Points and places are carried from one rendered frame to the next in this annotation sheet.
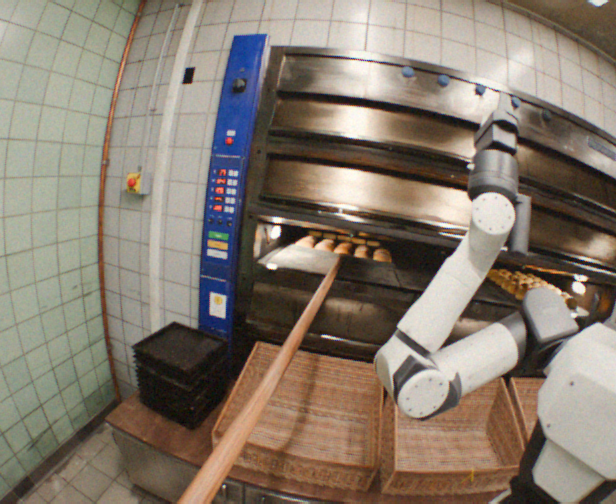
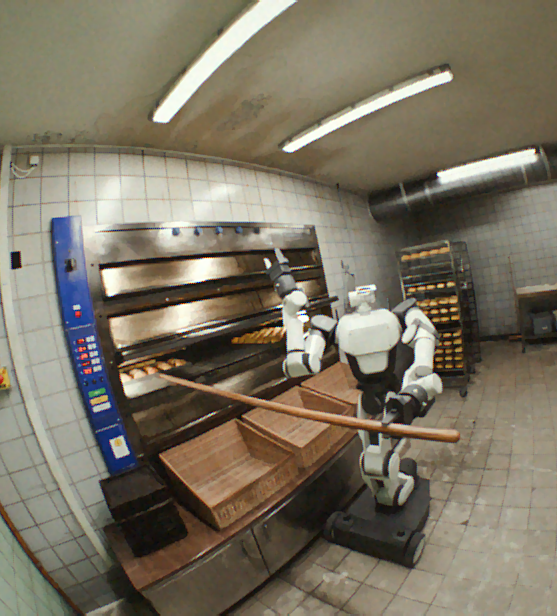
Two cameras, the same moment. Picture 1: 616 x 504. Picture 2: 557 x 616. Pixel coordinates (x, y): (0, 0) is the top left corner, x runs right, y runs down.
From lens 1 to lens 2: 0.80 m
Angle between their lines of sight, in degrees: 53
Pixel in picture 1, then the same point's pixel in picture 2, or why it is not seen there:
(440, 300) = (297, 333)
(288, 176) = (127, 327)
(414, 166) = (197, 292)
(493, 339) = (314, 339)
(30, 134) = not seen: outside the picture
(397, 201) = (196, 317)
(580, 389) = (354, 333)
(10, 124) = not seen: outside the picture
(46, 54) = not seen: outside the picture
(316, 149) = (138, 302)
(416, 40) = (177, 206)
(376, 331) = (219, 400)
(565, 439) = (362, 350)
